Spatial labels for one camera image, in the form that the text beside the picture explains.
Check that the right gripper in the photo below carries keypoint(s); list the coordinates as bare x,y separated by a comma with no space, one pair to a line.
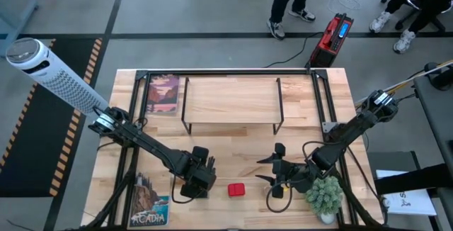
299,176

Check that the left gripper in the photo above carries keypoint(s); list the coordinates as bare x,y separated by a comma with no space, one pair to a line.
201,176

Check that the red spice tin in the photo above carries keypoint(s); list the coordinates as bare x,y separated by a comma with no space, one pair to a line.
236,190

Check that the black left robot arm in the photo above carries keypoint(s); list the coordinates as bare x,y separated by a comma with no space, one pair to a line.
148,146

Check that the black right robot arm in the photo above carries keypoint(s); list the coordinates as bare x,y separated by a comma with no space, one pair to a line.
354,126

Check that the wooden shelf black metal legs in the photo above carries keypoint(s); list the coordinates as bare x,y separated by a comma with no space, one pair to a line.
230,100

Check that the potted green artificial plant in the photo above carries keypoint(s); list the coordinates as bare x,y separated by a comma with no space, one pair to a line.
323,195

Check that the Acadia lighthouse postcard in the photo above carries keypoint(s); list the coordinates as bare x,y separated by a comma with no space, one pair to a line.
148,206

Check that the sunset landscape postcard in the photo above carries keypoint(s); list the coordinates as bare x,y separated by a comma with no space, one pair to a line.
163,94

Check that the dark grey box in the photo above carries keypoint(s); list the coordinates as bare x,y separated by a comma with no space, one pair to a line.
389,160

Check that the black metal beam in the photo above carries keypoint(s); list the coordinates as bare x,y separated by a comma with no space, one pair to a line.
410,180

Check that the red black power station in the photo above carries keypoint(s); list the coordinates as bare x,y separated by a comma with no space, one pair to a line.
327,45

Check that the white paper sheet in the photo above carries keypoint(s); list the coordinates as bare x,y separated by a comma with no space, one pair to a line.
414,204

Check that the white tower fan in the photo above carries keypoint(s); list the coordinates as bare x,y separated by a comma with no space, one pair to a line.
60,82

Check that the black hazard stripe floor mat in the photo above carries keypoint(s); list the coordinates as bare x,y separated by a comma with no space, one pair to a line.
35,135

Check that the black side desk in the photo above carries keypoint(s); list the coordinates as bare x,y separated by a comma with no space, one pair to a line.
439,124

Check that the black round device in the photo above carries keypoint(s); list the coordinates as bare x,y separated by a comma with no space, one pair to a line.
444,78

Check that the grey metal stand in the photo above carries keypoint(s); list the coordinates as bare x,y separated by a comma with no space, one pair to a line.
21,20

